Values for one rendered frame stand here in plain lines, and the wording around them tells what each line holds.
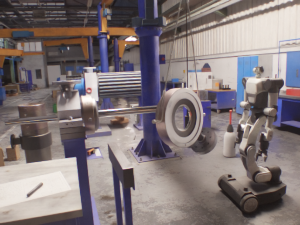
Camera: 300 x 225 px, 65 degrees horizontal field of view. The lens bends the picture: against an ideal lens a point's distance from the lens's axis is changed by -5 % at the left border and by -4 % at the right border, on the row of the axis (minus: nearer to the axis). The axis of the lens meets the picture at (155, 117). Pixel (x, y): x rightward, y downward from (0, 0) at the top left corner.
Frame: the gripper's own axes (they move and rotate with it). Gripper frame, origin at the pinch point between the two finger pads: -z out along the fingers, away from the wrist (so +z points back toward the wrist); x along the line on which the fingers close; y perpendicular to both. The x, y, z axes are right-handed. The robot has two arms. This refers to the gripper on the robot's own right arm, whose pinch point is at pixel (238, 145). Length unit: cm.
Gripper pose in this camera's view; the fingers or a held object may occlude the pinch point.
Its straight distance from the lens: 304.7
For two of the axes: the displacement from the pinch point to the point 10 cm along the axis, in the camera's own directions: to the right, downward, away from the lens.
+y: 2.0, 1.8, -9.6
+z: 1.6, -9.8, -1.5
